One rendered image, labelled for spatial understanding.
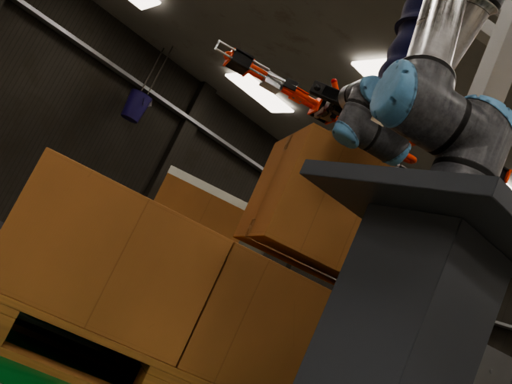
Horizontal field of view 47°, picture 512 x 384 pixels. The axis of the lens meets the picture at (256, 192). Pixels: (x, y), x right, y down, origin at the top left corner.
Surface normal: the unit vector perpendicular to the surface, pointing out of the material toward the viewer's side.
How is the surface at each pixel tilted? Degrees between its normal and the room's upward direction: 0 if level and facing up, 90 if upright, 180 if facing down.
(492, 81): 90
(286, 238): 90
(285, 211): 90
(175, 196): 90
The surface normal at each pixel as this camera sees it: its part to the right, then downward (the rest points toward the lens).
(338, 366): -0.69, -0.44
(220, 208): 0.21, -0.12
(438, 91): 0.39, -0.37
